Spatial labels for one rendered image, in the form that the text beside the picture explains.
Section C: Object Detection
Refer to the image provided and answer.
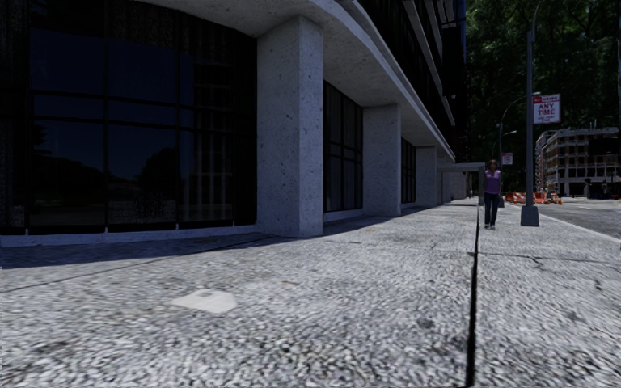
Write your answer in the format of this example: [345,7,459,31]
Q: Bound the person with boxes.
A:
[483,159,503,231]

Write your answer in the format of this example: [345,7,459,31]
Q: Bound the pale concrete building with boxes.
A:
[534,127,621,199]
[0,0,486,248]

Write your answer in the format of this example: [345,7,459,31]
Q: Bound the grey street lamp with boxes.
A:
[491,129,518,163]
[496,91,542,209]
[520,0,562,228]

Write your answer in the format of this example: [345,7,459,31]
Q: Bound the orange road barrier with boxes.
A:
[504,191,564,205]

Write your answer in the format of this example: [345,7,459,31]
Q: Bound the trees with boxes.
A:
[465,0,621,192]

